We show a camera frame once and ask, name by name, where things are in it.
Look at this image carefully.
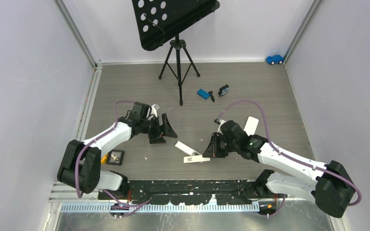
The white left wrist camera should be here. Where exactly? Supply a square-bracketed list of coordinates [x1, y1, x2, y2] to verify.
[150, 103, 159, 118]

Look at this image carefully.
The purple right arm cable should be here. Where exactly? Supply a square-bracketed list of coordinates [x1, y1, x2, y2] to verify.
[217, 100, 363, 218]

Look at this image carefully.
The blue toy car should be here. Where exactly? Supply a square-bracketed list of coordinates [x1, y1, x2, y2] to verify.
[265, 55, 284, 65]

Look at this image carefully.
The black music stand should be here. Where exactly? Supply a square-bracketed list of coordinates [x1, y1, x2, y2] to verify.
[132, 0, 220, 106]

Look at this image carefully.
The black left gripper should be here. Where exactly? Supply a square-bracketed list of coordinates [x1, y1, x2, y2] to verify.
[140, 114, 177, 144]

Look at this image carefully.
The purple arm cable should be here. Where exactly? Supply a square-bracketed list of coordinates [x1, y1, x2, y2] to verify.
[75, 101, 152, 219]
[217, 100, 363, 218]

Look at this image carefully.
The small black blue box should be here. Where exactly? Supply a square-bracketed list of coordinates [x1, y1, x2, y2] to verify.
[218, 84, 229, 97]

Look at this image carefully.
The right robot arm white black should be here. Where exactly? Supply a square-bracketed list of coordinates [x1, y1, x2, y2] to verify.
[202, 116, 356, 218]

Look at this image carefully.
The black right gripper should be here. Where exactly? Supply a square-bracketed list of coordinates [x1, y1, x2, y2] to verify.
[204, 132, 239, 158]

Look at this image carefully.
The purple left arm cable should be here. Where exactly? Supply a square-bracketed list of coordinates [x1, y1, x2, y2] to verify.
[75, 101, 152, 219]

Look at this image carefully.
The black screw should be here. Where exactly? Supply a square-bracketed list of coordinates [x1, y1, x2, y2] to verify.
[208, 91, 215, 102]

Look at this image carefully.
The white remote control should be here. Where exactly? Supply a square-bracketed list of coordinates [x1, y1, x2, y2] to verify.
[174, 141, 201, 156]

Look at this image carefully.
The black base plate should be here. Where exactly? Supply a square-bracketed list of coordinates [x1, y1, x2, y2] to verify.
[97, 179, 288, 206]

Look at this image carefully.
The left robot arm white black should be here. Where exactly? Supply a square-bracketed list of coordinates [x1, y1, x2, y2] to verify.
[57, 102, 178, 199]

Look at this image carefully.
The white rectangular box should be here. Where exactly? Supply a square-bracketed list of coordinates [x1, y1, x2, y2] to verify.
[183, 155, 211, 163]

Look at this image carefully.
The blue toy brick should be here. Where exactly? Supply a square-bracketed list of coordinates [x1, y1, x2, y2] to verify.
[197, 89, 210, 100]

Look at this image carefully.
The yellow orange toy block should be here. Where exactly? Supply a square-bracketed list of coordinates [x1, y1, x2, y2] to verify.
[100, 154, 108, 164]

